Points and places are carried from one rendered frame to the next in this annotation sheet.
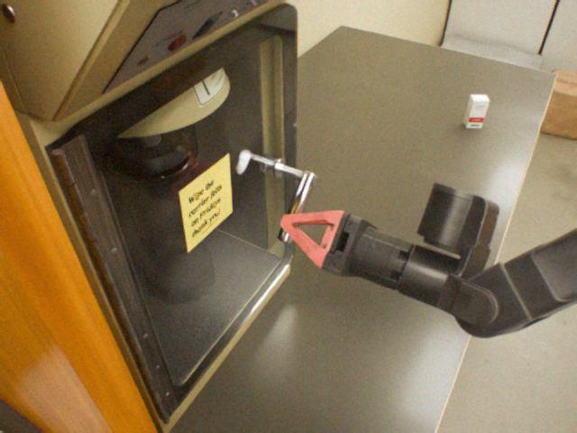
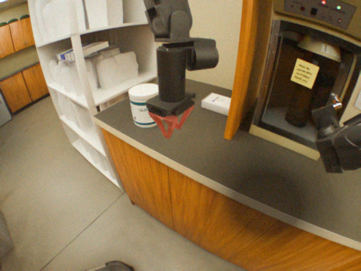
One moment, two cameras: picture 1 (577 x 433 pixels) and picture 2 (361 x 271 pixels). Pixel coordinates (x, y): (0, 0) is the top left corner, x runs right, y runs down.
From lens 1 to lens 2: 0.44 m
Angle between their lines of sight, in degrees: 67
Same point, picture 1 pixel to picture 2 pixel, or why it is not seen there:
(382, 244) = (331, 119)
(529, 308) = (335, 137)
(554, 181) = not seen: outside the picture
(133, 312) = (267, 74)
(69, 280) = (248, 17)
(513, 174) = not seen: outside the picture
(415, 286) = not seen: hidden behind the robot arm
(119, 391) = (242, 55)
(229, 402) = (264, 145)
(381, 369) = (294, 191)
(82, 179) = (275, 29)
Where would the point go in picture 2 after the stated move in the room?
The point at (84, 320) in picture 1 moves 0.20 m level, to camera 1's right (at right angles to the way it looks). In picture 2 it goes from (246, 28) to (278, 35)
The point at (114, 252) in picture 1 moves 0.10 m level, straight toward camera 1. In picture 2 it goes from (272, 52) to (252, 50)
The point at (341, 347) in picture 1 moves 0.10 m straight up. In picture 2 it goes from (296, 176) to (311, 156)
